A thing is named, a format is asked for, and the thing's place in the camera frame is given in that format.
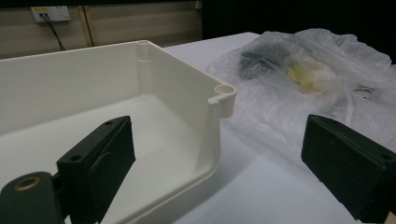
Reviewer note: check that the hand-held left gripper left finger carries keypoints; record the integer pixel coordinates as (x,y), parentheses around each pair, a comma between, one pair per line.
(99,161)

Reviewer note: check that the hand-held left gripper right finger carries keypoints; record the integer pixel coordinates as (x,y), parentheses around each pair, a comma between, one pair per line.
(348,168)

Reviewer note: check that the white plastic box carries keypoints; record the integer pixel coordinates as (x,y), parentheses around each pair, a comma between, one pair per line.
(93,77)

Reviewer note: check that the translucent plastic bag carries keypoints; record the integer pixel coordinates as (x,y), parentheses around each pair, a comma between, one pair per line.
(267,109)

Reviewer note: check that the black packet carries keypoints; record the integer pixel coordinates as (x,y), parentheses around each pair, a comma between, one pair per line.
(261,59)

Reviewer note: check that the yellow packet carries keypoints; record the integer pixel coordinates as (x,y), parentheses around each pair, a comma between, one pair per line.
(303,76)

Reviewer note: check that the white wall socket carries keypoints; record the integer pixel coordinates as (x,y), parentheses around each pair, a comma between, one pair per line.
(53,13)

